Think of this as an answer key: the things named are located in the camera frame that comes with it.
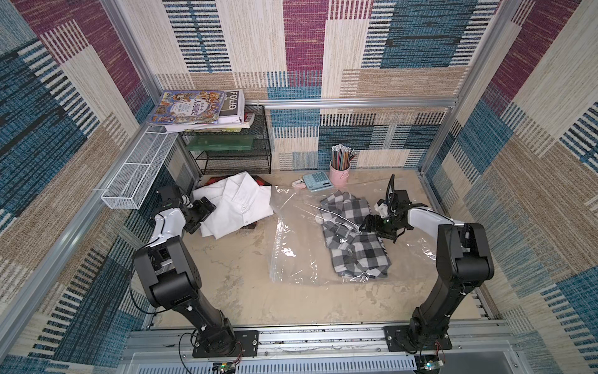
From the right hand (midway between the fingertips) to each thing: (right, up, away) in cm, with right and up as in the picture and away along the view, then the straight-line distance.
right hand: (369, 228), depth 97 cm
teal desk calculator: (-20, +20, +18) cm, 33 cm away
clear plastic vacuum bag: (-22, -4, -1) cm, 22 cm away
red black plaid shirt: (-46, +20, +12) cm, 52 cm away
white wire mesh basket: (-94, +18, -4) cm, 96 cm away
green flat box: (-60, +35, -1) cm, 69 cm away
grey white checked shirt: (-7, -9, -5) cm, 12 cm away
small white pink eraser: (-29, +19, +16) cm, 38 cm away
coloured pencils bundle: (-9, +31, +11) cm, 35 cm away
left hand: (-65, +7, -4) cm, 65 cm away
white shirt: (-53, +11, 0) cm, 54 cm away
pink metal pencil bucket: (-10, +22, +13) cm, 27 cm away
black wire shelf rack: (-61, +34, +18) cm, 72 cm away
